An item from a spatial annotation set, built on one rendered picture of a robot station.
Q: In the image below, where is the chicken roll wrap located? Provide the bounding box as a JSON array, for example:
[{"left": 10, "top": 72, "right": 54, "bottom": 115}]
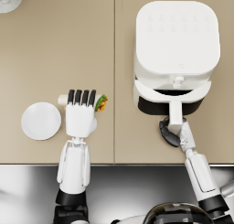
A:
[{"left": 58, "top": 93, "right": 109, "bottom": 112}]

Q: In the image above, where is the air fryer drawer with handle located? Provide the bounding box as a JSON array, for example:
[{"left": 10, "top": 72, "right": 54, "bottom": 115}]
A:
[{"left": 133, "top": 80, "right": 212, "bottom": 135}]

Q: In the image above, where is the pale air fryer body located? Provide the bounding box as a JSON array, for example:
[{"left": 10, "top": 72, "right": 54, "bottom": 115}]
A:
[{"left": 133, "top": 0, "right": 221, "bottom": 91}]

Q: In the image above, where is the white round plate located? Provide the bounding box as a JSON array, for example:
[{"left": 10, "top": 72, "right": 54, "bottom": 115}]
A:
[{"left": 20, "top": 101, "right": 62, "bottom": 141}]

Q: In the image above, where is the dark round robot body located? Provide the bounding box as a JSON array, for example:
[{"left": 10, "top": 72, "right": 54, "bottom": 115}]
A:
[{"left": 111, "top": 202, "right": 216, "bottom": 224}]

